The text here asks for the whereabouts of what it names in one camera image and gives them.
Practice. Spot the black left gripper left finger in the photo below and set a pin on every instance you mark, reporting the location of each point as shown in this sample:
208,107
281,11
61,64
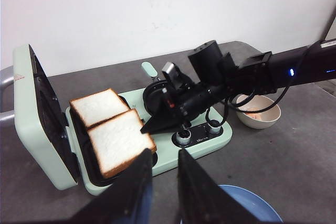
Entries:
127,200

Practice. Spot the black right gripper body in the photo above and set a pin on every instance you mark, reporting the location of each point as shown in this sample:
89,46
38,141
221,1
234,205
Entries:
214,71

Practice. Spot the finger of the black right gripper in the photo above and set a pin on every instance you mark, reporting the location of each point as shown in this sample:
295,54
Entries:
161,121

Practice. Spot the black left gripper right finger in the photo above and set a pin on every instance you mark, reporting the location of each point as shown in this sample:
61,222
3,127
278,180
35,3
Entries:
202,200

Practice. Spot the white bread slice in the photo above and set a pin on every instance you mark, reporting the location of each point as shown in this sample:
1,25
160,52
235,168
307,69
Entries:
117,142
98,107

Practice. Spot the beige ribbed bowl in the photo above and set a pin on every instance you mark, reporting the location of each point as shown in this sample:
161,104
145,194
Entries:
261,120

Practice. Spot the mint green hinged lid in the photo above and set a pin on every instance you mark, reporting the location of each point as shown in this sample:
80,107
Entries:
39,121

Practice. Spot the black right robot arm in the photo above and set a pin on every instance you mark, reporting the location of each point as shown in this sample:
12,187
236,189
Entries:
267,72

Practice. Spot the left silver control knob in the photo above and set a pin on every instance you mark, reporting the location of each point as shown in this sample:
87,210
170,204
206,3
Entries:
183,137

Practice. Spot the silver control knob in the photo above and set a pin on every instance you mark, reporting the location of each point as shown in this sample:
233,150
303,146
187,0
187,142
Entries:
214,127
183,137

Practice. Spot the black frying pan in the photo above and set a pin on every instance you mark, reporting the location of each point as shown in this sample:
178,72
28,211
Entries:
175,80

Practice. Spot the right silver control knob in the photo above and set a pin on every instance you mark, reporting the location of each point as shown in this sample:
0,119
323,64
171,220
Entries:
214,127

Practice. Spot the blue plate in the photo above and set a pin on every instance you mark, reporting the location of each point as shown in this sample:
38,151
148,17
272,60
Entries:
253,203

